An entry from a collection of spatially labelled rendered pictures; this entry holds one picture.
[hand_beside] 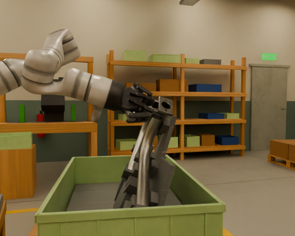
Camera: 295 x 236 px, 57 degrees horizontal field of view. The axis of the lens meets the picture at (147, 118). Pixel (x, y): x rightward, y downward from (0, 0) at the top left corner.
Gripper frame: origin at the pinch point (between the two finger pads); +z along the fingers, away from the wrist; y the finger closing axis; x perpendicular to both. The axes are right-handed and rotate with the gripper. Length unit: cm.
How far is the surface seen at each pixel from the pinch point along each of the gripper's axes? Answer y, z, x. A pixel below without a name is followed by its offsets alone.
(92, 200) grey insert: -6.6, -7.2, 44.5
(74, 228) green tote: -29.1, -13.1, 13.0
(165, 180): -16.7, 4.3, 5.8
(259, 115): 444, 385, 321
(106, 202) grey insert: -8.0, -2.8, 41.3
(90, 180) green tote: 9, -8, 59
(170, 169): -15.4, 4.4, 3.0
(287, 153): 268, 349, 253
